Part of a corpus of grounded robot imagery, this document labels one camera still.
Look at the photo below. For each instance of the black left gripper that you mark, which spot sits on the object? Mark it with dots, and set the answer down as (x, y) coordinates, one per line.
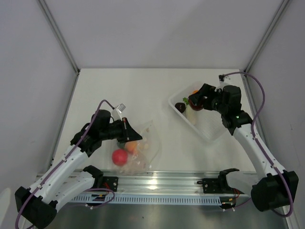
(128, 134)

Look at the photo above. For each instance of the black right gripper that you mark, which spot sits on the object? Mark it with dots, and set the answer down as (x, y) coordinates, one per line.
(205, 90)

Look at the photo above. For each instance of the orange peach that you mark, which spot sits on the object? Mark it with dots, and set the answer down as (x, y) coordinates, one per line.
(131, 147)

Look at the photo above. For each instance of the green lime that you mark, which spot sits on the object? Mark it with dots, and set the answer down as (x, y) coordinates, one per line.
(121, 145)

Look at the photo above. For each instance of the dark red apple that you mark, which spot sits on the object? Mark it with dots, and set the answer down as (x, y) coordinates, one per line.
(195, 107)

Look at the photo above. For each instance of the clear zip top bag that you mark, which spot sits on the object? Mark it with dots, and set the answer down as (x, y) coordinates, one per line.
(148, 150)

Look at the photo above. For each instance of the red tomato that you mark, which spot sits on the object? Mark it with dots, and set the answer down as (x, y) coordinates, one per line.
(119, 157)

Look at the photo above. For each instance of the white radish with leaves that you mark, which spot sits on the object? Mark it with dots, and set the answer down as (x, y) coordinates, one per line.
(189, 112)

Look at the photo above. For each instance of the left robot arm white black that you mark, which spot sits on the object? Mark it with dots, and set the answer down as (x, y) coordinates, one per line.
(40, 203)

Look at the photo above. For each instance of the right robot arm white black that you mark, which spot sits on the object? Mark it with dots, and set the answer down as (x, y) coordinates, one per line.
(276, 186)

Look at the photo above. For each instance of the dark purple fruit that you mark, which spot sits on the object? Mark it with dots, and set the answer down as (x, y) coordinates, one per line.
(181, 107)

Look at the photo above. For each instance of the white plastic basket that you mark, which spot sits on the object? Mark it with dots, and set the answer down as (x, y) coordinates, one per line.
(207, 124)

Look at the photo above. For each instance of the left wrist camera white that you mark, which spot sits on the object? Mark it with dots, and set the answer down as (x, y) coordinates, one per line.
(117, 112)

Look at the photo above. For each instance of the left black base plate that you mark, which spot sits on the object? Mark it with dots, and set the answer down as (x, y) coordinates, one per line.
(110, 183)

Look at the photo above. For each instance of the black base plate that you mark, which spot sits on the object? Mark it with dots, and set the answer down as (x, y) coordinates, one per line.
(217, 186)
(110, 183)

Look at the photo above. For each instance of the white slotted cable duct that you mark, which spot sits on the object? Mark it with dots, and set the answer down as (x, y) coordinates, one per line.
(147, 199)

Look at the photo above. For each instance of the aluminium mounting rail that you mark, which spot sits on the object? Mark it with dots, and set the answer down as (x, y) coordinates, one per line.
(151, 183)

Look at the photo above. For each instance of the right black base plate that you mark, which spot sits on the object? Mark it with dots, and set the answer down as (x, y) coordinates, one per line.
(217, 186)

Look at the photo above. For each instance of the right aluminium frame post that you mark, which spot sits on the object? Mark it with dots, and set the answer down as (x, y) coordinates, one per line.
(275, 20)

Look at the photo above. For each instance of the aluminium frame post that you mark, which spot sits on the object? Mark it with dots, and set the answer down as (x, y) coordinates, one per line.
(58, 34)
(275, 20)

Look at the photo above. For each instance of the left aluminium frame post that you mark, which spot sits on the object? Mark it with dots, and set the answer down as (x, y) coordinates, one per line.
(58, 34)

